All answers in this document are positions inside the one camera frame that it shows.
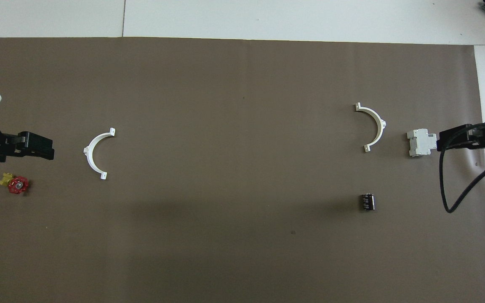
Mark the white half-ring pipe clamp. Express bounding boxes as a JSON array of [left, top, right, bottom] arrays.
[[83, 128, 116, 181], [355, 102, 387, 153]]

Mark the red and yellow valve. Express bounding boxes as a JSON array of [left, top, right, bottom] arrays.
[[0, 172, 29, 195]]

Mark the white circuit breaker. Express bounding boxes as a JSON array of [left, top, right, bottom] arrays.
[[407, 128, 438, 158]]

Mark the black cylindrical capacitor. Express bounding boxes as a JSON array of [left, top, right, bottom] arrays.
[[360, 193, 376, 212]]

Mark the brown paper mat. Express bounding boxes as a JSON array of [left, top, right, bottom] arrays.
[[0, 37, 485, 303]]

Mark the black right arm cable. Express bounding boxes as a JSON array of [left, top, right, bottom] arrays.
[[439, 122, 485, 213]]

